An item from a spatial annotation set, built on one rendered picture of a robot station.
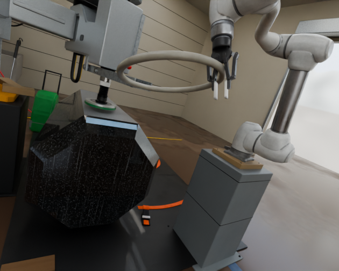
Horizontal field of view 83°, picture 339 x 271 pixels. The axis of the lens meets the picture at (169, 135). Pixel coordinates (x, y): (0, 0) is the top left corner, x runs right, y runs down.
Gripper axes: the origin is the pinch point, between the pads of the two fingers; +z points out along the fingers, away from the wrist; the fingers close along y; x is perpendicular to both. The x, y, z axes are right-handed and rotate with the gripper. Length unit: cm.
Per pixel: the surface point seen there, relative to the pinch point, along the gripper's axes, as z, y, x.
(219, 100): -120, 170, -586
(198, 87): -8.3, 18.3, -20.7
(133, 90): -152, 439, -442
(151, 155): 32, 64, -42
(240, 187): 51, 2, -56
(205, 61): -7.7, 2.1, 12.2
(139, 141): 22, 64, -29
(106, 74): -21, 76, -8
